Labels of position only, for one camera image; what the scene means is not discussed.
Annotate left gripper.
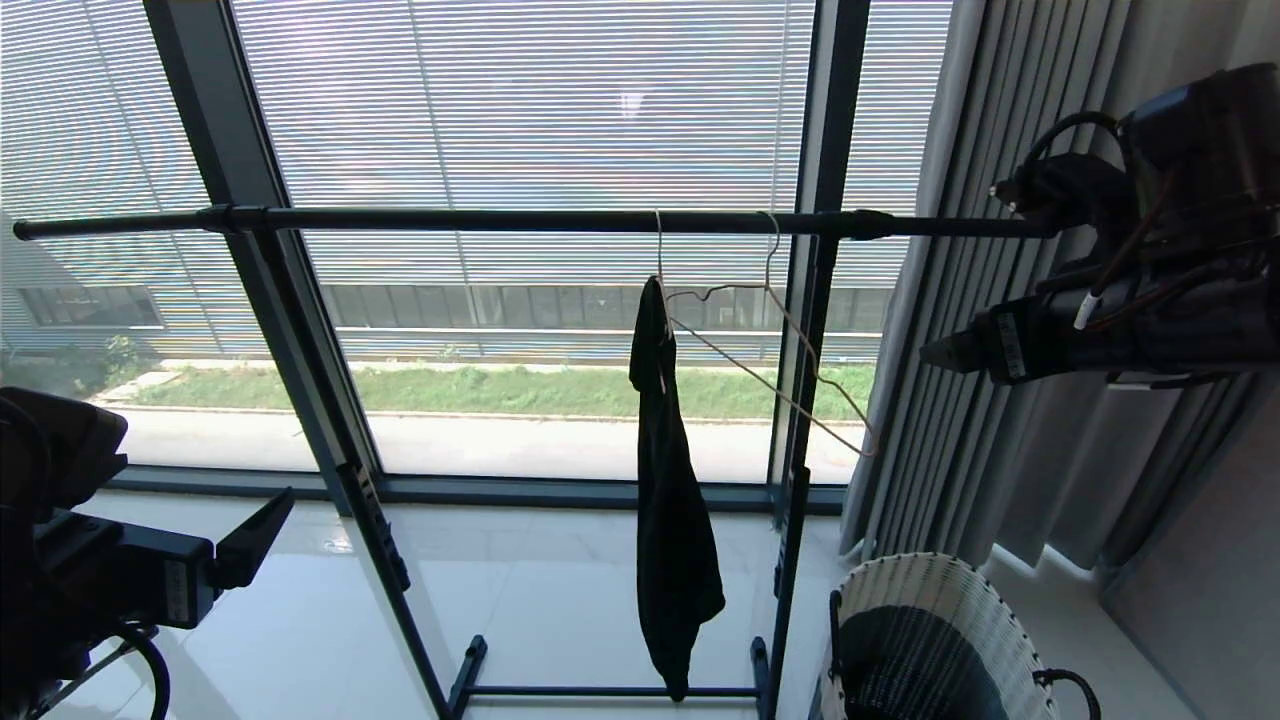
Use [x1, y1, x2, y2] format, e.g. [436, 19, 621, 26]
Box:
[35, 487, 297, 633]

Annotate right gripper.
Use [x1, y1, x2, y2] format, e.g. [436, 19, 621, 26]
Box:
[972, 293, 1116, 388]

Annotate black garment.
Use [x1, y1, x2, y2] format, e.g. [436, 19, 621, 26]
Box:
[627, 276, 728, 704]

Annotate white laundry basket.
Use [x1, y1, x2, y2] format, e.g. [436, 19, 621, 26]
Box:
[818, 552, 1103, 720]

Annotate black clothes rack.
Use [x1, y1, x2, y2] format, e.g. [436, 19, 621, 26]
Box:
[12, 205, 1063, 720]

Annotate beige curtain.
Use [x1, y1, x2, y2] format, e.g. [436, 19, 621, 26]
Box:
[838, 0, 1280, 603]

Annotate window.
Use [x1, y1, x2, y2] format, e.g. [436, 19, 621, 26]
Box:
[0, 0, 956, 518]

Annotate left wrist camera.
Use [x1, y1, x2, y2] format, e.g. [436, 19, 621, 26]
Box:
[0, 387, 130, 516]

